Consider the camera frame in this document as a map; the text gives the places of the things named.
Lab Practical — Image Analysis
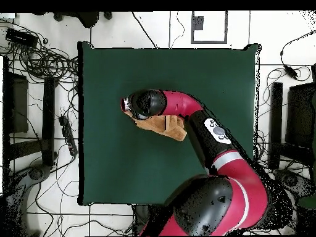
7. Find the tan terry towel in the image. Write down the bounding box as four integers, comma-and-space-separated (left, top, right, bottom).
123, 110, 188, 142

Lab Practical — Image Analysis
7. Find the dark flat panel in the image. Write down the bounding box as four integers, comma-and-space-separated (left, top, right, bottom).
9, 72, 30, 134
286, 82, 316, 149

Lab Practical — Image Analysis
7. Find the dark green table cloth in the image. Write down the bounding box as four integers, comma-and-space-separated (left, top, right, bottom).
77, 41, 262, 207

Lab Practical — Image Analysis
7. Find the black power strip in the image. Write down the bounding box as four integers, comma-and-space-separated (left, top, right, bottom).
58, 115, 79, 157

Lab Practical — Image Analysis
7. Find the dark stand foot with knob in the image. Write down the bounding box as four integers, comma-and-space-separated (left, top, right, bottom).
6, 164, 52, 236
272, 168, 313, 198

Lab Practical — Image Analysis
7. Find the dark grey square plate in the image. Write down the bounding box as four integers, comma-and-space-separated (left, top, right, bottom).
192, 15, 205, 31

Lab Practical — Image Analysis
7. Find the black electronics box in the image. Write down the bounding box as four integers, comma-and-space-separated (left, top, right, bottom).
5, 27, 40, 48

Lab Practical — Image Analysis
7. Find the grey square floor frame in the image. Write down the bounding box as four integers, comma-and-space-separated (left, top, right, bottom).
190, 10, 228, 44

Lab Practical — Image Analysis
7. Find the black cable tangle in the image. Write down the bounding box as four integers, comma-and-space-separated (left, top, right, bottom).
0, 19, 80, 85

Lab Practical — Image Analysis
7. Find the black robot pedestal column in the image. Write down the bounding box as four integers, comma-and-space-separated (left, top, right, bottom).
131, 204, 155, 236

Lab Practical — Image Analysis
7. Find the black power adapter with cable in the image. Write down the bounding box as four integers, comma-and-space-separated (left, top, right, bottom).
279, 30, 316, 81

